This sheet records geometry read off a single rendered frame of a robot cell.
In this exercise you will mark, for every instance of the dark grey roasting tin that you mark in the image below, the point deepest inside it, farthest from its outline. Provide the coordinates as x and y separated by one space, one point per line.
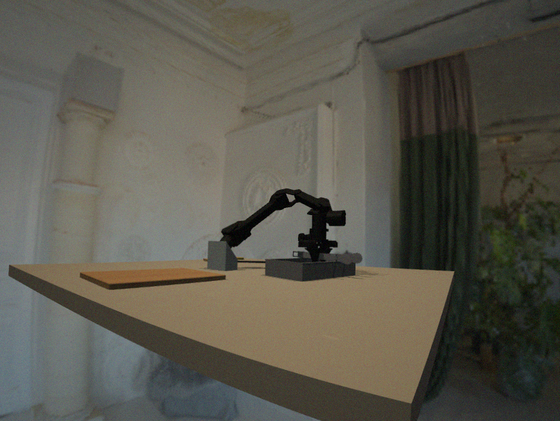
304 269

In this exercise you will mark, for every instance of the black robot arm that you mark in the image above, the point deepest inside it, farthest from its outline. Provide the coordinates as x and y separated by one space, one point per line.
321 212

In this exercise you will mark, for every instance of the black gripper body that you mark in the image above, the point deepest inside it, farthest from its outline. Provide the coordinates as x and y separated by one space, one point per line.
318 239

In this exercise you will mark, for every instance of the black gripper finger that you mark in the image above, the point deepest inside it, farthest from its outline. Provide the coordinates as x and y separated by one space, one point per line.
324 251
314 253

